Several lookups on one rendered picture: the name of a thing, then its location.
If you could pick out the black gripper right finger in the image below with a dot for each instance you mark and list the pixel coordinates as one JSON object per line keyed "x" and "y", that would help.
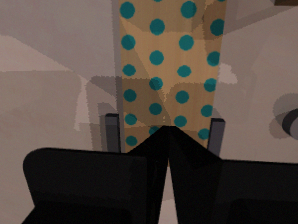
{"x": 205, "y": 185}

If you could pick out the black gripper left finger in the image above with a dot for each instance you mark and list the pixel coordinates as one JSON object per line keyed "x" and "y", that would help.
{"x": 133, "y": 181}

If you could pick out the tan strip with teal polka dots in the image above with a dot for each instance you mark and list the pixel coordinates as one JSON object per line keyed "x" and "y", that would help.
{"x": 170, "y": 52}

